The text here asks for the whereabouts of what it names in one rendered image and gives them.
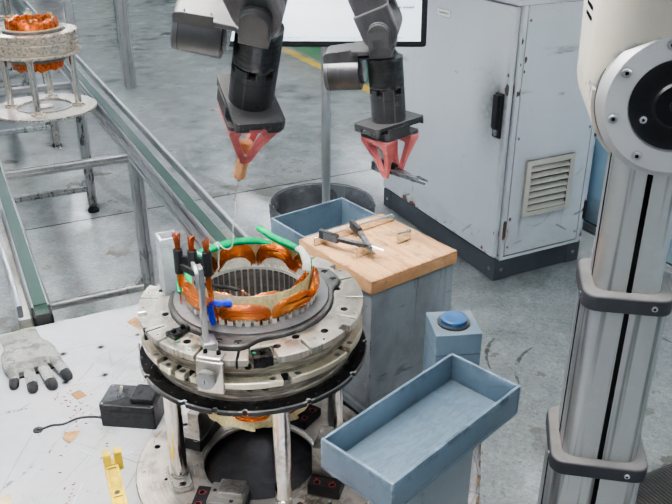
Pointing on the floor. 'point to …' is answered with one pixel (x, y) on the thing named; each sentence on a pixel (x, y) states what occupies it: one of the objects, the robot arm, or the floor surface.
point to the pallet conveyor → (190, 212)
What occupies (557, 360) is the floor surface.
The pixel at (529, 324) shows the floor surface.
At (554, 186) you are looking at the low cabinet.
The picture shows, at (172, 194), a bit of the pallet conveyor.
